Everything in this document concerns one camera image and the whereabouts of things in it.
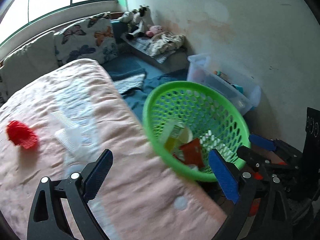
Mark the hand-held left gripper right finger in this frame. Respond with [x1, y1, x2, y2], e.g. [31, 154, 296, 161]
[209, 149, 293, 240]

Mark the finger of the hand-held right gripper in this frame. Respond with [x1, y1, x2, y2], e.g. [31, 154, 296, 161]
[236, 146, 269, 172]
[248, 133, 302, 157]

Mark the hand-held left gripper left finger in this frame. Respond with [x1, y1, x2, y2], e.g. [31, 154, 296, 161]
[27, 149, 114, 240]

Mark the green plastic basket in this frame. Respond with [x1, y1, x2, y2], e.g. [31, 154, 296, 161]
[142, 81, 251, 183]

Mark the white plastic comb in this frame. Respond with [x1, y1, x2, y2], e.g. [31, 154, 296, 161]
[54, 127, 84, 156]
[50, 110, 73, 128]

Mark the clear plastic storage box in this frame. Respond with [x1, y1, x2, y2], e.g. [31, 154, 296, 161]
[187, 53, 262, 116]

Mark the striped grey mat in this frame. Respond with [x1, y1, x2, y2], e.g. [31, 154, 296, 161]
[114, 72, 147, 95]

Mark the blue rug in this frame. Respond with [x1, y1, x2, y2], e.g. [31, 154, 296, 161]
[101, 53, 191, 121]

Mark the white pillow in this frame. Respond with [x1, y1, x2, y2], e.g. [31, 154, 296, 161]
[0, 31, 59, 101]

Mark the large butterfly print pillow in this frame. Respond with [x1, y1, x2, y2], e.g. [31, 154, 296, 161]
[53, 12, 119, 67]

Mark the crumpled patterned cloth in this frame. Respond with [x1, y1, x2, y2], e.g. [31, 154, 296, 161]
[151, 31, 186, 53]

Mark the pink plush pig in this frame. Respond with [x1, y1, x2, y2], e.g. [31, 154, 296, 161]
[146, 24, 164, 37]

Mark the grey white plush dog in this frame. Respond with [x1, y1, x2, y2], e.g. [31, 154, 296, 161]
[117, 11, 137, 23]

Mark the black white plush cow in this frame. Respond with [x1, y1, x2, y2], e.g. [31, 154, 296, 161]
[126, 5, 153, 40]

